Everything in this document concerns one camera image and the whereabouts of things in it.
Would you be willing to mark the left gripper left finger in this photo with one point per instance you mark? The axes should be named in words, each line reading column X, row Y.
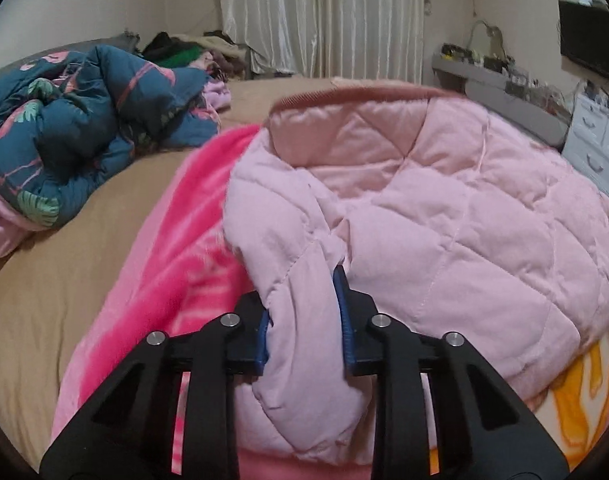
column 167, row 410

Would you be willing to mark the black flat television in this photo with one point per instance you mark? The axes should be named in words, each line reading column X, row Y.
column 584, row 36

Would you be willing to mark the white drawer cabinet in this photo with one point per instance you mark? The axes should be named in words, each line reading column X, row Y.
column 587, row 142

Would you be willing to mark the pile of folded clothes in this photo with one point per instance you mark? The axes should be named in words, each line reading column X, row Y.
column 215, row 52

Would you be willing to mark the white striped curtain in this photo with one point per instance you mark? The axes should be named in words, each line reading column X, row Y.
column 357, row 39

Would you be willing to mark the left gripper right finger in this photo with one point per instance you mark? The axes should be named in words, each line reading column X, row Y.
column 442, row 411

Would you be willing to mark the grey headboard cushion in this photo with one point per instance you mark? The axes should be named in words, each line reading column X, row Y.
column 126, row 41

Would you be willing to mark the tan bed sheet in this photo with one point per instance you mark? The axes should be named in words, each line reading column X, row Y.
column 54, row 285

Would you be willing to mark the blue flamingo comforter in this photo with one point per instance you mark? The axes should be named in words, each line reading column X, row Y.
column 70, row 121

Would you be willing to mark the pink cartoon fleece blanket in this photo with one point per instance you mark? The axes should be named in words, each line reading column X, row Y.
column 180, row 274

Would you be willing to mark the pink quilted jacket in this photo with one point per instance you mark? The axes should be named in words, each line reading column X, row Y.
column 449, row 217

